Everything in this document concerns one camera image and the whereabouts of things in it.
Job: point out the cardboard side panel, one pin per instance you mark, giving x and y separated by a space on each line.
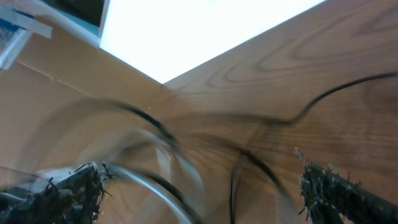
51 73

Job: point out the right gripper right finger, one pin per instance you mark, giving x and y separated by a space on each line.
329 198

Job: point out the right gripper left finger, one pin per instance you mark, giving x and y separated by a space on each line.
75 198

